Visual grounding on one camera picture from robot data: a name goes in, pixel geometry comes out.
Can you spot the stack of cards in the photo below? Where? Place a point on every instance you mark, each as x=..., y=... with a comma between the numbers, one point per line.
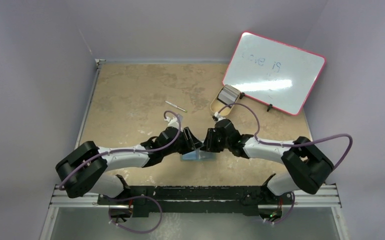
x=228, y=95

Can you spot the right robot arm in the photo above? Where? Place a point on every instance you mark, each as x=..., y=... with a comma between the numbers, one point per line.
x=307, y=168

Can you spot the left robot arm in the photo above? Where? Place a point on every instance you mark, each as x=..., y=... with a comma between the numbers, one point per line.
x=81, y=171

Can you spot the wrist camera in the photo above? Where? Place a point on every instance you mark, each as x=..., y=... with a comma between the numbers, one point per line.
x=174, y=121
x=216, y=117

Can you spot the pink framed whiteboard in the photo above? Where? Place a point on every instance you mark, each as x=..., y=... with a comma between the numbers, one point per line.
x=273, y=73

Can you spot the beige oval tray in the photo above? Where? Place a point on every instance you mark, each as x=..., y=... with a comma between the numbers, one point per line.
x=216, y=105

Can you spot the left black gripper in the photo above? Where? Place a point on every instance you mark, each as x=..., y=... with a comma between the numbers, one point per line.
x=187, y=137

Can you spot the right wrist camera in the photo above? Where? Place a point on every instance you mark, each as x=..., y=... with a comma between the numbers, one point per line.
x=216, y=117

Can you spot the green card holder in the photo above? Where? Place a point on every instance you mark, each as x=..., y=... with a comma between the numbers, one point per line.
x=198, y=156

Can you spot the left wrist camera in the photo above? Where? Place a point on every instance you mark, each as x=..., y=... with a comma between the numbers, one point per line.
x=174, y=121

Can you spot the black whiteboard stand foot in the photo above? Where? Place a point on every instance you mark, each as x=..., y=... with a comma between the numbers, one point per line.
x=242, y=94

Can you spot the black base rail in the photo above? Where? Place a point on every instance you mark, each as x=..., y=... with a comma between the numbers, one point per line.
x=248, y=200

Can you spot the green tipped marker pen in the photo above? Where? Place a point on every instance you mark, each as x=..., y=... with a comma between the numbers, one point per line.
x=176, y=106

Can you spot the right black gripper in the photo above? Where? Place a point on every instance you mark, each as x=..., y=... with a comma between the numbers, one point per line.
x=212, y=139

